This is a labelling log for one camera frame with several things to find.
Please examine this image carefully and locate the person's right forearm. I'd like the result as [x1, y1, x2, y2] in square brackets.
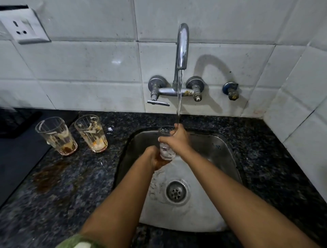
[180, 149, 320, 248]

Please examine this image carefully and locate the sink drain strainer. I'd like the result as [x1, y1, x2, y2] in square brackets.
[166, 180, 188, 203]

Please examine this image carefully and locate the green patterned sleeve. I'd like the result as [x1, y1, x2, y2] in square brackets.
[55, 234, 105, 248]

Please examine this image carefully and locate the blue capped wall valve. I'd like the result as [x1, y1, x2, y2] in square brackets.
[222, 82, 240, 101]

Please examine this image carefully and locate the person's left hand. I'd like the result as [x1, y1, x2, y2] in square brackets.
[143, 146, 171, 172]

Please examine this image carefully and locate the chrome wall mixer faucet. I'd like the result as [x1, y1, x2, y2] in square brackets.
[147, 23, 205, 107]

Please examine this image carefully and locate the person's left forearm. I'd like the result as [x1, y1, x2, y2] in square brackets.
[80, 153, 156, 248]

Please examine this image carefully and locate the white wall power socket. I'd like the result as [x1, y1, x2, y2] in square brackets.
[0, 8, 51, 45]

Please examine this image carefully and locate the stainless steel sink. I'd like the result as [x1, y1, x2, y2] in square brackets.
[113, 127, 246, 233]

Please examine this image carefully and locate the clear drinking glass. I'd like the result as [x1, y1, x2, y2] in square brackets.
[158, 125, 177, 161]

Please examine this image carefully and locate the dirty ribbed drinking glass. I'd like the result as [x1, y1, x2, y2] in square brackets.
[74, 114, 108, 153]
[35, 117, 78, 156]

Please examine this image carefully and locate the person's right hand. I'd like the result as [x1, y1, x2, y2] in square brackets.
[158, 123, 192, 157]

